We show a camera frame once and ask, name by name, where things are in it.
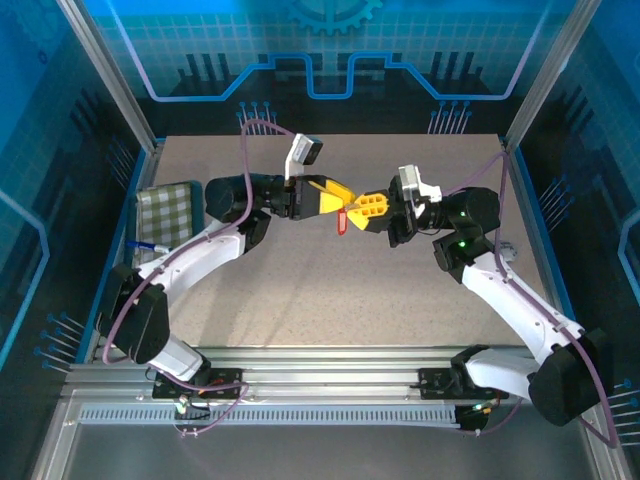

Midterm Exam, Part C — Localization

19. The green checkered cloth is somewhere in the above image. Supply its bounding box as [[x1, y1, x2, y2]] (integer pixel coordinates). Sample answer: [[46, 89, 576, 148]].
[[134, 182, 199, 266]]

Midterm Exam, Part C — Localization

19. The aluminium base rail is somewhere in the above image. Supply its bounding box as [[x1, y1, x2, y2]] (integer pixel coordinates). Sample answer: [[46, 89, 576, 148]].
[[67, 343, 551, 401]]

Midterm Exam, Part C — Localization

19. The aluminium frame post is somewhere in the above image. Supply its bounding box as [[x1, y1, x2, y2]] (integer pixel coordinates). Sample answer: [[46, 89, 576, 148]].
[[57, 0, 161, 151], [502, 0, 601, 151]]

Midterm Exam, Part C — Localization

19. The blue white pen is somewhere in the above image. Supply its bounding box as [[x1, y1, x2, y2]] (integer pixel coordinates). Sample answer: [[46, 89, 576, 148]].
[[125, 240, 171, 255]]

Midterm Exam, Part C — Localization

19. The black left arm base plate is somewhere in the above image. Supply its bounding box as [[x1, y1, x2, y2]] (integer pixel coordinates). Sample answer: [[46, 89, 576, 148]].
[[152, 367, 246, 401]]

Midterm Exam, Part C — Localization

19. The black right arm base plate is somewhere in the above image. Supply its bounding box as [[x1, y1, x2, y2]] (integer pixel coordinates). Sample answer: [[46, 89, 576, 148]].
[[418, 367, 509, 401]]

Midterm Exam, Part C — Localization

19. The grey slotted cable duct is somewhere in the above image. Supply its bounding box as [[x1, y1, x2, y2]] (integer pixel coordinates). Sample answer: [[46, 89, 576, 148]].
[[77, 407, 466, 426]]

